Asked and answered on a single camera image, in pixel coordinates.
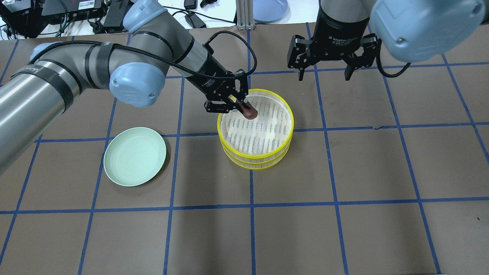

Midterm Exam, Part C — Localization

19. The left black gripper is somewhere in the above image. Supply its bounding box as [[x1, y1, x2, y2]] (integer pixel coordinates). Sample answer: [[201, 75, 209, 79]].
[[198, 69, 252, 114]]

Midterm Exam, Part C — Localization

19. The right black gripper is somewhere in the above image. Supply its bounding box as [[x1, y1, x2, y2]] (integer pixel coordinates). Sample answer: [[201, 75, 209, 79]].
[[287, 34, 378, 81]]

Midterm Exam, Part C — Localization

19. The reddish brown bun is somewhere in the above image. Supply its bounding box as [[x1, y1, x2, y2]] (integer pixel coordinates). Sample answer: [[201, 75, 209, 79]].
[[240, 102, 258, 120]]

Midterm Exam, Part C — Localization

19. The yellow steamer layer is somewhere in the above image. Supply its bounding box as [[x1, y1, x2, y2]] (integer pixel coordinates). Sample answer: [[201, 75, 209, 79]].
[[217, 89, 295, 159], [219, 134, 292, 170]]

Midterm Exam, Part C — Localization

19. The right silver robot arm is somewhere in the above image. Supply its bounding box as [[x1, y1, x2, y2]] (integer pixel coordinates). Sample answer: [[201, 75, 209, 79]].
[[287, 0, 488, 81]]

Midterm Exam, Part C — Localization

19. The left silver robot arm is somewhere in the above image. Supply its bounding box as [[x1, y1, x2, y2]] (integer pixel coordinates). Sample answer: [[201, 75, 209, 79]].
[[0, 0, 257, 173]]

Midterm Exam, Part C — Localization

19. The blue plate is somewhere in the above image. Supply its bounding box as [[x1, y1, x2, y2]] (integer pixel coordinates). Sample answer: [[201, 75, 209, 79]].
[[252, 0, 289, 23]]

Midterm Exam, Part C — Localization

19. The light green plate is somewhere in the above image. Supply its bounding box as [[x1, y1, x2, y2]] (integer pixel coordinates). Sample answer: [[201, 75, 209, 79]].
[[103, 127, 167, 187]]

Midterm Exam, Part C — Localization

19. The black power adapter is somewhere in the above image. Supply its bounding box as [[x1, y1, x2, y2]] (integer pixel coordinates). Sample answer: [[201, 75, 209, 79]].
[[103, 0, 132, 31]]

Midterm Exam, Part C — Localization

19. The aluminium frame post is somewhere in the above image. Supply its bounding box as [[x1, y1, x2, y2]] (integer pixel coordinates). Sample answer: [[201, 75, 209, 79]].
[[235, 0, 255, 30]]

